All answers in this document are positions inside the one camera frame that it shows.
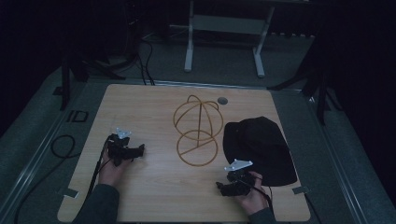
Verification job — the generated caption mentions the person's right hand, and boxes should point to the person's right hand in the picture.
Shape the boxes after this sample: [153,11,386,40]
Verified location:
[233,171,271,217]

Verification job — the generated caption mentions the black bucket hat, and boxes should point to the black bucket hat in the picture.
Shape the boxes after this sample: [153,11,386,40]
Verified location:
[222,116,299,188]

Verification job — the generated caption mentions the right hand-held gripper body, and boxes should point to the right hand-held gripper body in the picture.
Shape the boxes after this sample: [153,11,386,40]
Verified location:
[223,159,257,197]

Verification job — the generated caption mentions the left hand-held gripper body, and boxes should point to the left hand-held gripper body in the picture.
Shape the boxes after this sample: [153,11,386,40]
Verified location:
[106,127,135,167]

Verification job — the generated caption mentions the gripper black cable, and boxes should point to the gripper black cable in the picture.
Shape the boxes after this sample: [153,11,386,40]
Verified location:
[244,175,276,216]
[86,140,112,200]

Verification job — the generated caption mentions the person's left hand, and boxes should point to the person's left hand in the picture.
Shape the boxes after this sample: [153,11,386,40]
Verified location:
[97,148,135,189]

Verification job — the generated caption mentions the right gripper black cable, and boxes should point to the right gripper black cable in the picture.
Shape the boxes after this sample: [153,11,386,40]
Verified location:
[244,175,276,216]

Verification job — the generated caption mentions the black tripod stand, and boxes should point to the black tripod stand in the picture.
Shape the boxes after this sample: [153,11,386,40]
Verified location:
[267,34,345,127]
[51,52,127,112]

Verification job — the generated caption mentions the golden wire hat stand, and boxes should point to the golden wire hat stand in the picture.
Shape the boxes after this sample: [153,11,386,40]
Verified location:
[173,94,225,168]

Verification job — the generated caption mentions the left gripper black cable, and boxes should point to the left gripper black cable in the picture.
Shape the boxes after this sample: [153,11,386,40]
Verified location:
[86,140,112,200]

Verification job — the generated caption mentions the white metal stand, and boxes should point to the white metal stand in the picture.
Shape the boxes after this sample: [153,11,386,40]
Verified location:
[183,0,276,79]

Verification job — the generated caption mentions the black looped floor cable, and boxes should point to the black looped floor cable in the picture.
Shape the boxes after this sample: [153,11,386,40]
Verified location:
[12,133,77,224]

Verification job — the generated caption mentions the black tape floor marking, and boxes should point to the black tape floor marking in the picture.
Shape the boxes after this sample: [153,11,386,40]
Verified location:
[65,109,90,123]

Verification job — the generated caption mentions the black hanging cables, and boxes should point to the black hanging cables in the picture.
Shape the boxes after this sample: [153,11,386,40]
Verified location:
[135,34,156,87]

